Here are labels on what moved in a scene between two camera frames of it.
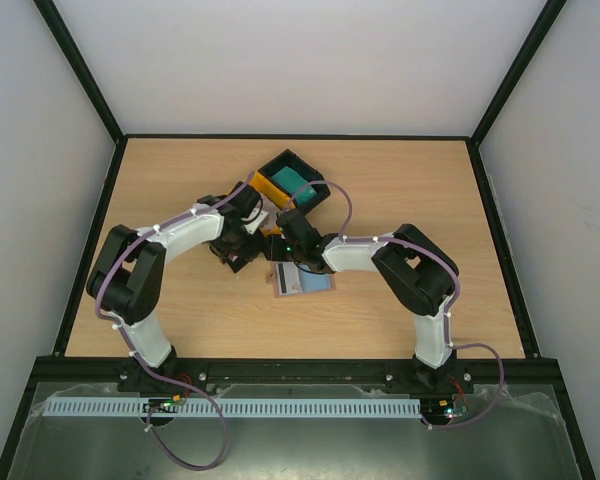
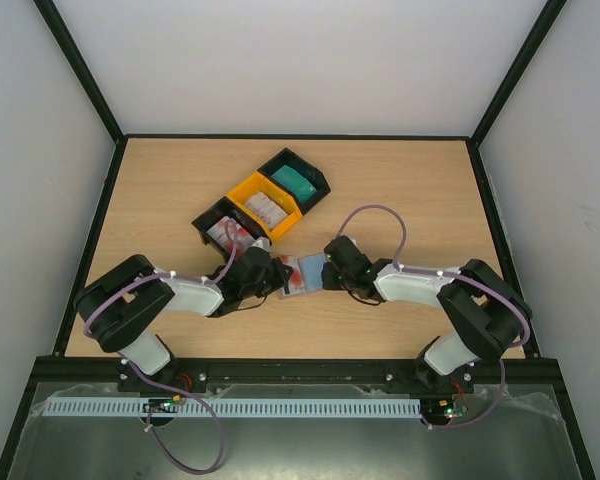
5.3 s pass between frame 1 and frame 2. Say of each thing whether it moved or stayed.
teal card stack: stayed
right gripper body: moved
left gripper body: moved
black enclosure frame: stayed
